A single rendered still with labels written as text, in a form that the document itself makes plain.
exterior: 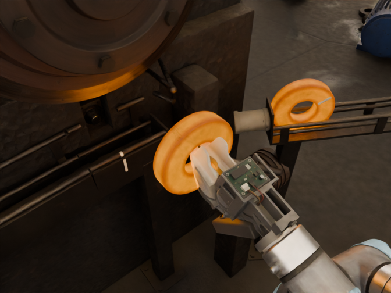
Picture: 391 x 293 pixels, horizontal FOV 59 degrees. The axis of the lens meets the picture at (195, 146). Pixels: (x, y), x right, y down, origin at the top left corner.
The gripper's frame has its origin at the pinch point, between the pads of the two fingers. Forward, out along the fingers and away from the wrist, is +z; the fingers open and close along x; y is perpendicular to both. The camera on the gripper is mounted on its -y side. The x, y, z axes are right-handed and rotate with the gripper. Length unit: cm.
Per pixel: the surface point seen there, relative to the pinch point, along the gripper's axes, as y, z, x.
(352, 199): -79, -26, -86
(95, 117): -16.8, 25.4, 6.4
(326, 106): -11.3, -2.8, -41.9
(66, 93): 1.9, 19.2, 13.7
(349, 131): -18, -10, -48
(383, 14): -64, 43, -193
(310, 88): -6.7, 1.7, -37.3
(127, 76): 0.6, 18.8, 2.1
